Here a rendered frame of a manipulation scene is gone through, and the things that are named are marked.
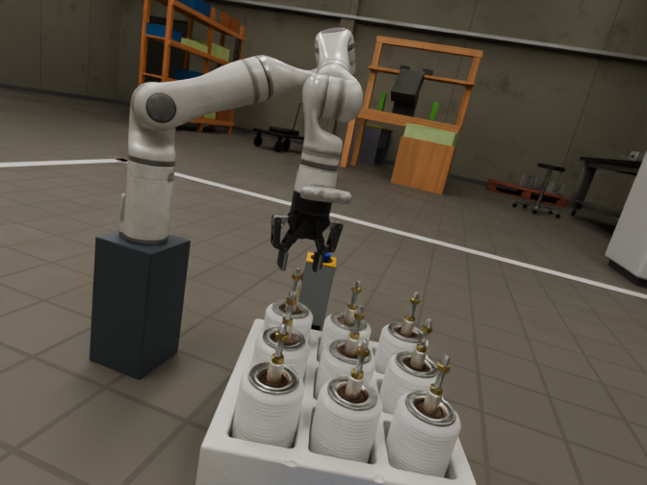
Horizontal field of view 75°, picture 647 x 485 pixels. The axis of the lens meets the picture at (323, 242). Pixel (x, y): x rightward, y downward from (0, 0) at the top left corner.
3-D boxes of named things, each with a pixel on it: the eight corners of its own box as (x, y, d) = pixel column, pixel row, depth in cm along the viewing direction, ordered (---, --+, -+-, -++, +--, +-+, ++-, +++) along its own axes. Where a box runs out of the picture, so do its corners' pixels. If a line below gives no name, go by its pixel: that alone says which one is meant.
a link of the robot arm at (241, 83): (261, 56, 87) (246, 57, 95) (127, 89, 78) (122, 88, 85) (272, 101, 91) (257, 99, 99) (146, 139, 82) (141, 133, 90)
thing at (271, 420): (295, 468, 70) (315, 374, 65) (268, 513, 62) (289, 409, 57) (245, 444, 73) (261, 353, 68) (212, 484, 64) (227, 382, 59)
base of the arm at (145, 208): (113, 237, 91) (117, 157, 86) (142, 229, 99) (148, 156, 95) (148, 248, 89) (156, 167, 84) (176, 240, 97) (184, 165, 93)
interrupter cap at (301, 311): (291, 300, 91) (292, 297, 90) (316, 316, 86) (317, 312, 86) (264, 306, 85) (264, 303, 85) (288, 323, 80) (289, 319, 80)
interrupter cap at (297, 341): (253, 334, 74) (254, 330, 74) (289, 326, 79) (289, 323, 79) (277, 356, 69) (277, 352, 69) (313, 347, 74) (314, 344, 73)
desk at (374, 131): (385, 164, 903) (393, 130, 883) (374, 166, 779) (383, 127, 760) (355, 157, 919) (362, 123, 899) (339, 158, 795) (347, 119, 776)
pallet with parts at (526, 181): (556, 201, 823) (562, 182, 812) (567, 208, 734) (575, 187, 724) (483, 186, 855) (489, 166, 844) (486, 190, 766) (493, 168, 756)
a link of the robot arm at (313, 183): (302, 200, 70) (310, 163, 69) (284, 186, 80) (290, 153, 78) (351, 206, 74) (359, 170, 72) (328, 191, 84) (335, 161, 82)
